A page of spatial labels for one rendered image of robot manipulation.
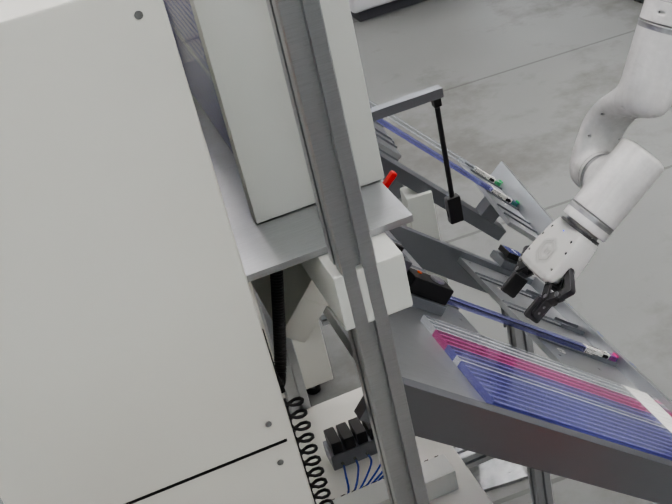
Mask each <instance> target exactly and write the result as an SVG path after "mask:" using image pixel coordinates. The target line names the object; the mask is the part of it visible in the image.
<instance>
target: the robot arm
mask: <svg viewBox="0 0 672 504"><path fill-rule="evenodd" d="M671 106H672V0H644V3H643V7H642V10H641V13H640V16H639V20H638V23H637V26H636V30H635V33H634V36H633V40H632V43H631V47H630V50H629V53H628V57H627V60H626V64H625V67H624V71H623V74H622V77H621V80H620V82H619V84H618V85H617V87H616V88H615V89H614V90H612V91H611V92H609V93H608V94H606V95H605V96H603V97H602V98H601V99H599V100H598V101H597V102H596V103H595V104H594V105H593V106H592V107H591V108H590V110H589V111H588V112H587V114H586V116H585V117H584V119H583V121H582V124H581V126H580V129H579V132H578V135H577V138H576V141H575V144H574V147H573V151H572V155H571V160H570V176H571V178H572V180H573V182H574V183H575V184H576V185H577V186H578V187H579V188H580V191H579V192H578V193H577V194H576V196H575V197H574V198H573V199H572V201H571V202H570V203H569V204H568V205H567V207H566V208H565V209H564V210H563V211H564V212H565V213H566V214H568V216H567V217H565V216H562V217H559V218H557V219H556V220H555V221H554V222H552V223H551V224H550V225H549V226H548V227H547V228H546V229H545V230H544V231H543V232H542V233H541V234H540V235H539V236H538V237H537V238H536V239H535V240H534V242H533V243H532V244H531V245H527V246H524V248H523V250H522V253H521V256H520V257H519V258H518V263H517V265H516V266H515V267H514V270H515V271H516V272H515V271H514V272H513V273H512V274H511V276H510V277H509V278H508V279H507V280H506V282H505V283H504V284H503V285H502V287H501V290H502V291H503V292H504V293H506V294H507V295H509V296H510V297H512V298H515V297H516V295H517V294H518V293H519V292H520V290H521V289H522V288H523V287H524V286H525V284H526V283H527V282H528V280H527V279H526V278H528V277H530V276H532V275H534V274H535V275H536V276H537V277H538V278H539V279H540V280H542V281H543V282H545V285H544V289H543V292H542V296H541V297H540V296H539V295H538V296H537V297H536V298H535V300H534V301H533V302H532V303H531V305H530V306H529V307H528V308H527V309H526V311H525V312H524V315H525V316H526V317H527V318H528V319H530V320H531V321H533V322H534V323H539V321H540V320H541V319H542V318H543V317H544V315H545V314H546V313H547V312H548V311H549V309H550V308H551V307H552V306H556V305H557V304H558V303H560V302H563V301H565V299H567V298H569V297H571V296H572V295H574V294H575V292H576V289H575V280H576V278H577V277H578V276H579V275H580V273H581V272H582V271H583V269H584V268H585V266H586V265H587V263H588V262H589V260H590V259H591V257H592V256H593V254H594V252H595V251H596V249H597V247H598V245H599V243H598V242H597V240H598V239H600V240H601V241H603V242H605V241H606V240H607V239H608V237H609V236H610V235H611V234H612V232H613V230H615V229H616V228H617V226H618V225H619V224H620V223H621V222H622V220H623V219H624V218H625V217H626V216H627V214H628V213H629V212H630V211H631V210H632V208H633V207H634V206H635V205H636V204H637V202H638V201H639V200H640V199H641V198H642V196H643V195H644V194H645V193H646V192H647V190H648V189H649V188H650V187H651V186H652V184H653V183H654V182H655V181H656V180H657V178H658V177H659V176H660V175H661V174H662V172H663V171H664V167H663V165H662V163H661V162H660V161H659V160H658V159H657V158H656V157H655V156H653V155H652V154H651V153H650V152H648V151H647V150H646V149H644V148H643V147H642V146H640V145H639V144H637V143H636V142H634V141H632V140H630V139H627V138H623V139H622V137H623V135H624V133H625V131H626V130H627V128H628V127H629V126H630V124H631V123H632V122H633V121H634V120H636V119H637V118H657V117H660V116H662V115H664V114H665V113H666V112H667V111H668V110H669V109H670V107H671ZM574 200H575V201H574ZM578 203H579V204H580V205H579V204H578ZM583 207H584V208H583ZM587 210H588V211H587ZM592 214H593V215H592ZM596 217H597V218H596ZM601 221H602V222H601ZM605 224H606V225H605ZM609 227H610V228H611V229H610V228H609ZM551 290H553V292H552V293H550V291H551Z"/></svg>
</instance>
